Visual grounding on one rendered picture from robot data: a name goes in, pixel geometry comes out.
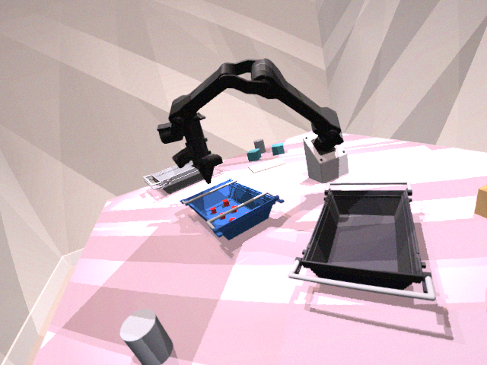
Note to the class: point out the teal cube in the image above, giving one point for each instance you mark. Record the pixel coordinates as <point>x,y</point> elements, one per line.
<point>278,149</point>
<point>254,154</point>

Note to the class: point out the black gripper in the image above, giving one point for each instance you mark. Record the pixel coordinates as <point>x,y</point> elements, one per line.
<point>206,161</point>

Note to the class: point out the blue plastic tray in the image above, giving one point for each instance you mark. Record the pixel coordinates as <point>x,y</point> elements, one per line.
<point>246,217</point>

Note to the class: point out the grey cylinder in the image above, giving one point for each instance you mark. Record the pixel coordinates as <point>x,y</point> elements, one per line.
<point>146,337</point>
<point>259,143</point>

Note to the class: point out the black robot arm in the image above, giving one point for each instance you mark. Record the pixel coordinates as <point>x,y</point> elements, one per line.
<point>266,81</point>

